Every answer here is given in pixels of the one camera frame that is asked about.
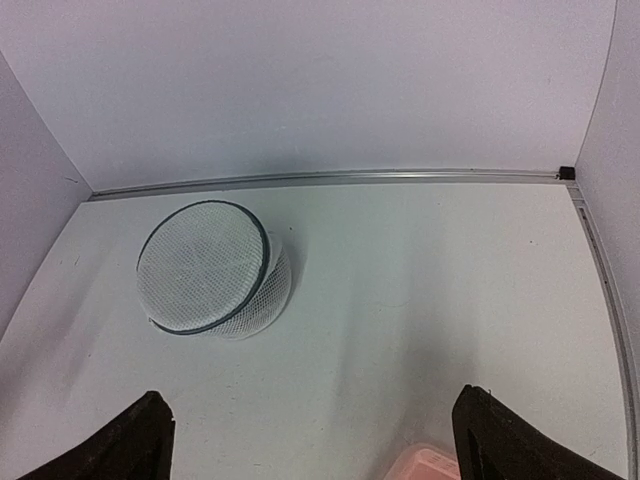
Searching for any white mesh laundry bag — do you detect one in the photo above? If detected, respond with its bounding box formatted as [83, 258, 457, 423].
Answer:
[136, 200, 292, 340]

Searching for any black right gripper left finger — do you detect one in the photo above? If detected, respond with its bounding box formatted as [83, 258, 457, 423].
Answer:
[23, 391, 175, 479]

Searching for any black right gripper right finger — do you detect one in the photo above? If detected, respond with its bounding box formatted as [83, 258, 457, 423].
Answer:
[452, 384, 618, 480]

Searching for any pink perforated plastic basket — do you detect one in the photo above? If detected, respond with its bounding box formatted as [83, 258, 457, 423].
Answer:
[383, 443, 461, 480]

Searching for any black corner bracket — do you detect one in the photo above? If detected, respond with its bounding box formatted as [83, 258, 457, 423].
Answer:
[557, 166, 576, 181]

